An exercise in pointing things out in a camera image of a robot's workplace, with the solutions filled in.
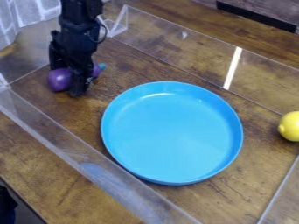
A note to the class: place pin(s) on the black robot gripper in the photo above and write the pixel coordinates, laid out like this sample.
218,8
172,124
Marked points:
71,48

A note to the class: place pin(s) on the purple toy eggplant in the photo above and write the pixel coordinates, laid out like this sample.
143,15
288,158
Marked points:
59,77

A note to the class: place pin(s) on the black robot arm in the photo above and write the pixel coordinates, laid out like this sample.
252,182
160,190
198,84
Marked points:
82,10

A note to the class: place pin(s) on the blue round tray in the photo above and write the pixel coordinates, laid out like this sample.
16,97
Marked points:
171,132

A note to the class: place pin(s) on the white patterned curtain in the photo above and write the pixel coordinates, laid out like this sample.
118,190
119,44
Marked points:
19,13

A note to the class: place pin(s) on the yellow lemon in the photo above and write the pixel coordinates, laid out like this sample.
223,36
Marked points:
288,126

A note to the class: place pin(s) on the clear acrylic enclosure wall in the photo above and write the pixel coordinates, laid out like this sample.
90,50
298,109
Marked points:
164,40

